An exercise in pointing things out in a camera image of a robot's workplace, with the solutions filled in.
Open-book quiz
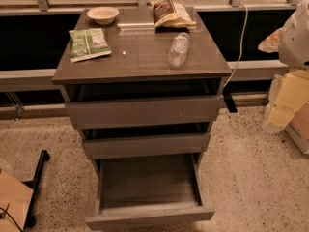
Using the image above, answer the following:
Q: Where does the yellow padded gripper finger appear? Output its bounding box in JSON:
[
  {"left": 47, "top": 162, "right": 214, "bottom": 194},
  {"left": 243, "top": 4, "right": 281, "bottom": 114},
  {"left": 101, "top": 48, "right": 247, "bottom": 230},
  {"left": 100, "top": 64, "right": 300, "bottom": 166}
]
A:
[{"left": 261, "top": 69, "right": 309, "bottom": 134}]

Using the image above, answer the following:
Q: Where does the clear plastic water bottle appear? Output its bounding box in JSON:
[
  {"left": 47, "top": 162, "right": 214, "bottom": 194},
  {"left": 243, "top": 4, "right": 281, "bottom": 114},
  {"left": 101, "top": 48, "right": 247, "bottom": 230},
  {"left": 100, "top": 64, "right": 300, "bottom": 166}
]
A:
[{"left": 168, "top": 32, "right": 190, "bottom": 68}]

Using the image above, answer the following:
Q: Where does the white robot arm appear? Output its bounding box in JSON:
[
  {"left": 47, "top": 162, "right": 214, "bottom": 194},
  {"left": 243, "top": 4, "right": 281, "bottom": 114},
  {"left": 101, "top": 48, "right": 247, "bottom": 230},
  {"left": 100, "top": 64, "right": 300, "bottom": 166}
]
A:
[{"left": 258, "top": 0, "right": 309, "bottom": 133}]

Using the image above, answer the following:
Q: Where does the grey top drawer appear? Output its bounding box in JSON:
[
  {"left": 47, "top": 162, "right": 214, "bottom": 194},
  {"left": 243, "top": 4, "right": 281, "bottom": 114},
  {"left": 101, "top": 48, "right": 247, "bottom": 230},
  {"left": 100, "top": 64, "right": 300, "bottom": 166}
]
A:
[{"left": 66, "top": 96, "right": 222, "bottom": 129}]

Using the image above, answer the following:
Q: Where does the grey middle drawer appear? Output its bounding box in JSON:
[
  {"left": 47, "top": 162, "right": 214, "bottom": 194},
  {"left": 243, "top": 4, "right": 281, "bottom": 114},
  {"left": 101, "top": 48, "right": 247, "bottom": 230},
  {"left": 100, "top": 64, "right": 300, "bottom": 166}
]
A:
[{"left": 83, "top": 133, "right": 211, "bottom": 160}]

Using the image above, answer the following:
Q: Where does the grey drawer cabinet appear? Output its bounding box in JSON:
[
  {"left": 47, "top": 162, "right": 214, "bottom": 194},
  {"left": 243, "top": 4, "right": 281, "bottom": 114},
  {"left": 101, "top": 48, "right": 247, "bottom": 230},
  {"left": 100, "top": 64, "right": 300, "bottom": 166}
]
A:
[{"left": 51, "top": 6, "right": 233, "bottom": 169}]

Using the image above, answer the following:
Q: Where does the grey open bottom drawer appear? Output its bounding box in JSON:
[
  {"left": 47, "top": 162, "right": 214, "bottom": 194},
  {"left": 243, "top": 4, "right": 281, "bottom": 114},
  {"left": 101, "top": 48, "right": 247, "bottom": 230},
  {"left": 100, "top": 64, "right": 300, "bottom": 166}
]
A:
[{"left": 86, "top": 154, "right": 214, "bottom": 231}]

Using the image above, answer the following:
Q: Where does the brown cardboard box right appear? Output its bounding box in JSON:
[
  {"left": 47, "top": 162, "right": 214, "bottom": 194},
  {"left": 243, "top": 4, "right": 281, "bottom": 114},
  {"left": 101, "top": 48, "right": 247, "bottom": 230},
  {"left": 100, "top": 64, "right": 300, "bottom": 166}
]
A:
[{"left": 286, "top": 101, "right": 309, "bottom": 155}]

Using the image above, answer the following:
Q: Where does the brown chip bag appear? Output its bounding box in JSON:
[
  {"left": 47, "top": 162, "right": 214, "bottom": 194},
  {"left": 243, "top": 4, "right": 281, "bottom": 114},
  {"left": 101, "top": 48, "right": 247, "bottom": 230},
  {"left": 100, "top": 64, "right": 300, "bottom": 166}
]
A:
[{"left": 152, "top": 0, "right": 196, "bottom": 28}]

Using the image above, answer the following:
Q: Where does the green snack bag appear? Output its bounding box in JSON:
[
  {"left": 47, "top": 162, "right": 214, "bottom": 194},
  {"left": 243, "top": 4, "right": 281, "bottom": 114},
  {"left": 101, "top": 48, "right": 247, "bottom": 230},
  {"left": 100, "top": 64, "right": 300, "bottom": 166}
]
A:
[{"left": 70, "top": 28, "right": 112, "bottom": 63}]

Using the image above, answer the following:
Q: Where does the black metal stand leg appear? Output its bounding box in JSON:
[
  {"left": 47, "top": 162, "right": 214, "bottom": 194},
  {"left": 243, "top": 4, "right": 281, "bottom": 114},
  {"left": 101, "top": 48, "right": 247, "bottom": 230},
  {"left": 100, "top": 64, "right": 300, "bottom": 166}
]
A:
[{"left": 23, "top": 150, "right": 50, "bottom": 229}]

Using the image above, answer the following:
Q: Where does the white power cable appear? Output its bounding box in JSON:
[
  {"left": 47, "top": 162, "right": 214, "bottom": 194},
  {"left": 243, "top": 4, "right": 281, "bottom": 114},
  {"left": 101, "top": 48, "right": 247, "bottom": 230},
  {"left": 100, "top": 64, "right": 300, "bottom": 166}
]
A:
[{"left": 222, "top": 3, "right": 250, "bottom": 89}]

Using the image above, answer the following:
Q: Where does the black cable bottom left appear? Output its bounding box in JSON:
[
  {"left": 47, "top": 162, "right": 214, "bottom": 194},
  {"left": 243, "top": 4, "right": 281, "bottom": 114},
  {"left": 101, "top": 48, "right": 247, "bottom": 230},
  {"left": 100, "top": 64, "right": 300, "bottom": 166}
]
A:
[{"left": 0, "top": 203, "right": 24, "bottom": 232}]

